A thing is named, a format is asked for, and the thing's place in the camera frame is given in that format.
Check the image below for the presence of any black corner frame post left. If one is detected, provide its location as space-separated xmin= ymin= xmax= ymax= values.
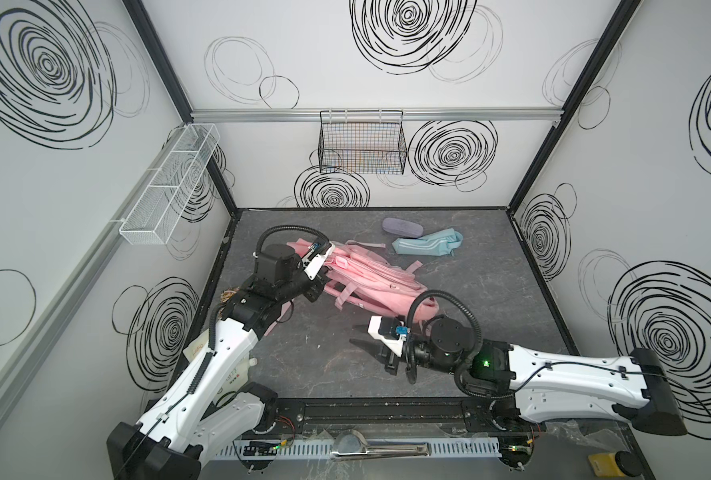
xmin=123 ymin=0 xmax=241 ymax=219

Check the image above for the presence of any white slotted cable duct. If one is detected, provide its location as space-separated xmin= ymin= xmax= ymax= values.
xmin=215 ymin=435 xmax=503 ymax=461

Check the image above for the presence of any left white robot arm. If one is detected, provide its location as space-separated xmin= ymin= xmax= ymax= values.
xmin=107 ymin=225 xmax=335 ymax=479

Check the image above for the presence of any black corner frame post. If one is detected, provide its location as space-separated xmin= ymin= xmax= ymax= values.
xmin=507 ymin=0 xmax=641 ymax=216
xmin=123 ymin=0 xmax=241 ymax=219

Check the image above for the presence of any pink student backpack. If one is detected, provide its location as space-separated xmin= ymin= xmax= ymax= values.
xmin=255 ymin=237 xmax=439 ymax=324

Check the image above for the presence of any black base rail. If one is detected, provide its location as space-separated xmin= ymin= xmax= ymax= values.
xmin=244 ymin=397 xmax=539 ymax=439

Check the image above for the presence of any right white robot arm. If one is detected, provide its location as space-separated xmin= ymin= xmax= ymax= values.
xmin=336 ymin=290 xmax=689 ymax=437

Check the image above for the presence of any white wire shelf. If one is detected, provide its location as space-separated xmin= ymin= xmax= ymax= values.
xmin=119 ymin=123 xmax=221 ymax=246

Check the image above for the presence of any light blue pouch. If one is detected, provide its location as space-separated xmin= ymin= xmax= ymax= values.
xmin=391 ymin=228 xmax=463 ymax=256

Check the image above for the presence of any purple glasses case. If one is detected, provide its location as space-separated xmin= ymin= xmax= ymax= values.
xmin=381 ymin=217 xmax=425 ymax=239

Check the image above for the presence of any green snack packet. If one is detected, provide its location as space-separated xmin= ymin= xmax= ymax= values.
xmin=220 ymin=288 xmax=241 ymax=303

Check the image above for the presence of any black corner frame post right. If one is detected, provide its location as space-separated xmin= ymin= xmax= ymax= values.
xmin=507 ymin=0 xmax=641 ymax=216

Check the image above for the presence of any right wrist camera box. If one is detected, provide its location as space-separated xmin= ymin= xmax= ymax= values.
xmin=367 ymin=315 xmax=409 ymax=358

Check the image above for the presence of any white food pouch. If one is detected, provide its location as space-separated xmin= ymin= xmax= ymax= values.
xmin=183 ymin=331 xmax=258 ymax=393

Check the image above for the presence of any black wire basket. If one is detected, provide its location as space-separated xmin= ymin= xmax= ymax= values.
xmin=317 ymin=120 xmax=409 ymax=175

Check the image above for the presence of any yellow black button box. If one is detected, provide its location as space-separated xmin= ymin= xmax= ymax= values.
xmin=587 ymin=451 xmax=645 ymax=478

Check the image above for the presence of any aluminium wall rail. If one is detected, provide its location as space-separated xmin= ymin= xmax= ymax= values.
xmin=192 ymin=107 xmax=563 ymax=123

